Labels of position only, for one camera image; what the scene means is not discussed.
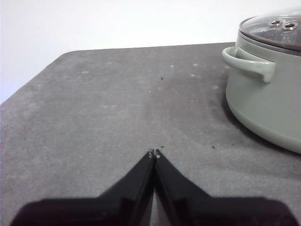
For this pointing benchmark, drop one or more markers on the pale green electric steamer pot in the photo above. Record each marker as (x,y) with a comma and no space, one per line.
(263,106)

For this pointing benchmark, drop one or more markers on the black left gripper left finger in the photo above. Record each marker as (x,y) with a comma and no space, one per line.
(105,212)

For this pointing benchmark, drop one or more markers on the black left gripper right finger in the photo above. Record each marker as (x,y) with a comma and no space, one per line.
(200,212)

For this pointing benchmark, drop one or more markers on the glass lid with green knob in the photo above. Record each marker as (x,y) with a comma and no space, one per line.
(270,33)

